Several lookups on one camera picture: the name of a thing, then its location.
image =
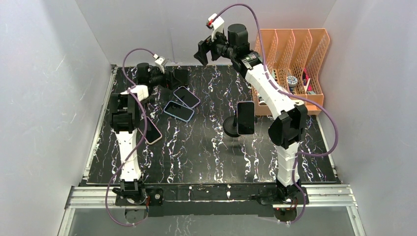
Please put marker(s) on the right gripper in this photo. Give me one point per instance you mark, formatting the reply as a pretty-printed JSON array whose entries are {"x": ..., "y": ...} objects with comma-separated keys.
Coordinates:
[{"x": 204, "y": 47}]

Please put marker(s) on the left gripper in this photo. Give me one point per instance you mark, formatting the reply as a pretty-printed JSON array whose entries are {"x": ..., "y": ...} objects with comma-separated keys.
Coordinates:
[{"x": 172, "y": 82}]

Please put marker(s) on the purple case phone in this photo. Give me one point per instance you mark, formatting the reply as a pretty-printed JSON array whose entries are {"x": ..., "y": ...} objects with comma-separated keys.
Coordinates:
[{"x": 185, "y": 96}]

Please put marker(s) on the pink case phone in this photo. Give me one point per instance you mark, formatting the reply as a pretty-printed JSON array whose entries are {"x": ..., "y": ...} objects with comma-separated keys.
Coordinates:
[{"x": 153, "y": 134}]

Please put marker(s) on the black round base phone stand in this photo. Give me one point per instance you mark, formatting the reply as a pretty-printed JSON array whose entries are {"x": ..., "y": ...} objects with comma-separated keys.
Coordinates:
[{"x": 230, "y": 127}]

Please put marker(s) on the purple back magsafe phone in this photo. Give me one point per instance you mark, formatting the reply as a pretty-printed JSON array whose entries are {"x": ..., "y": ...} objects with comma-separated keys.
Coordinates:
[{"x": 245, "y": 118}]

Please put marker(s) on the orange desk file organizer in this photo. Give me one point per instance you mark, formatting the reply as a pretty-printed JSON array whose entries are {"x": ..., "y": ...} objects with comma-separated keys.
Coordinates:
[{"x": 289, "y": 52}]

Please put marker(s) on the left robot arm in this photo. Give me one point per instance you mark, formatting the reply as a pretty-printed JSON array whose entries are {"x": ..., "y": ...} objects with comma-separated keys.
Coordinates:
[{"x": 132, "y": 127}]

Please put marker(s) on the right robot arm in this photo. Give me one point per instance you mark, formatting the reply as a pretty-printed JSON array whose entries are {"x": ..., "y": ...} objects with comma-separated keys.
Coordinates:
[{"x": 289, "y": 116}]

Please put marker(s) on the blue case phone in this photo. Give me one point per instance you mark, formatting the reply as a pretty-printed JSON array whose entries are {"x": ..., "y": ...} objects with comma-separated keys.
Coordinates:
[{"x": 178, "y": 111}]

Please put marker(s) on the round blue lid jar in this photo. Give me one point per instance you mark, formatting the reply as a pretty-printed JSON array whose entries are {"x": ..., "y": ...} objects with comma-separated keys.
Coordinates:
[{"x": 292, "y": 81}]

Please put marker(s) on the white flat card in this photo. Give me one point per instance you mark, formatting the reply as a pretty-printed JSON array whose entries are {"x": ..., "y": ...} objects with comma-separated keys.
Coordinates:
[{"x": 306, "y": 83}]

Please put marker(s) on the magenta notebook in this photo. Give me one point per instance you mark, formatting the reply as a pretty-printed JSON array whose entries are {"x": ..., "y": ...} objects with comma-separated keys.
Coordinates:
[{"x": 304, "y": 76}]

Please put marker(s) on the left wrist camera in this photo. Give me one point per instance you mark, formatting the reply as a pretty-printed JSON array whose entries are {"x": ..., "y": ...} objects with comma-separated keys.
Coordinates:
[{"x": 160, "y": 62}]

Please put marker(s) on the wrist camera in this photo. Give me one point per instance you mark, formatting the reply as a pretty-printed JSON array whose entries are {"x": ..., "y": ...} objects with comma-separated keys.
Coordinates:
[
  {"x": 160, "y": 62},
  {"x": 216, "y": 24}
]

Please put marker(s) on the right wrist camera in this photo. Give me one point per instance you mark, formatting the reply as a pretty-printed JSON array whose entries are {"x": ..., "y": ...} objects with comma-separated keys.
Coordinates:
[{"x": 216, "y": 24}]

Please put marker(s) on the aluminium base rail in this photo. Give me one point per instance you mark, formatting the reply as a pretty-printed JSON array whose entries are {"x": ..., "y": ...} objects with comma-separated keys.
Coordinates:
[{"x": 212, "y": 210}]

